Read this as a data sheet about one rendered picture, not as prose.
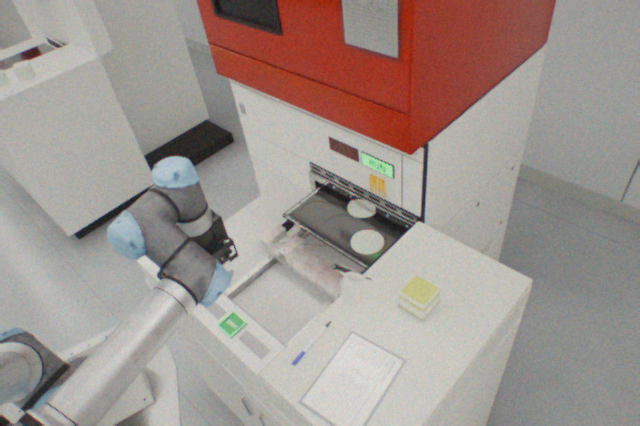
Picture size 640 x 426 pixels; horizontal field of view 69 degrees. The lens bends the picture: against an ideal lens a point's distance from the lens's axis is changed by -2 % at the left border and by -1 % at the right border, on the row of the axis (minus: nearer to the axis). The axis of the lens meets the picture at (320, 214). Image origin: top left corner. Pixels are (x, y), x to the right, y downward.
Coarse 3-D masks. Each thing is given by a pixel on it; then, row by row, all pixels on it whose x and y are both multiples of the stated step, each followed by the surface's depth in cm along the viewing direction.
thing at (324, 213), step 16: (320, 192) 159; (336, 192) 158; (304, 208) 154; (320, 208) 154; (336, 208) 153; (304, 224) 149; (320, 224) 148; (336, 224) 147; (352, 224) 147; (368, 224) 146; (384, 224) 145; (336, 240) 142; (384, 240) 140; (368, 256) 136
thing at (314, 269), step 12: (288, 240) 148; (276, 252) 144; (300, 252) 143; (312, 252) 143; (288, 264) 141; (300, 264) 140; (312, 264) 139; (324, 264) 139; (300, 276) 140; (312, 276) 136; (324, 276) 136; (336, 276) 135; (324, 288) 133; (336, 288) 132
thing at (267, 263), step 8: (304, 232) 154; (264, 264) 145; (272, 264) 148; (248, 272) 144; (256, 272) 144; (264, 272) 147; (240, 280) 142; (248, 280) 143; (232, 288) 140; (240, 288) 141; (232, 296) 140
